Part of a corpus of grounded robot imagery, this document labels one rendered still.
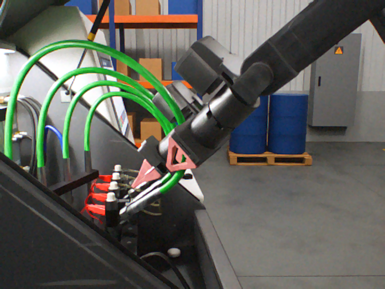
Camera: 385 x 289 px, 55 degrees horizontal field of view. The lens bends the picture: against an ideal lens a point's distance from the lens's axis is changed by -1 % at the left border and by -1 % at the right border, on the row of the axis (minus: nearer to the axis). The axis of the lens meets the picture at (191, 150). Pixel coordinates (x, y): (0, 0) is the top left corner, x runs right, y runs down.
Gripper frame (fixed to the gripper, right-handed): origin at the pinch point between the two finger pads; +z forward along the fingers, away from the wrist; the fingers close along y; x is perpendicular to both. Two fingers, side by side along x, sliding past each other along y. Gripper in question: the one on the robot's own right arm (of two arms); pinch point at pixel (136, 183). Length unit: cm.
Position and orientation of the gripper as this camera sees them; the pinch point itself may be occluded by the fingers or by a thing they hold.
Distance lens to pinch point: 79.0
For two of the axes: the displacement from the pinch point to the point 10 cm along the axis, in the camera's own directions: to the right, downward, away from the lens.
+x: -1.3, 2.1, -9.7
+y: -6.9, -7.2, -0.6
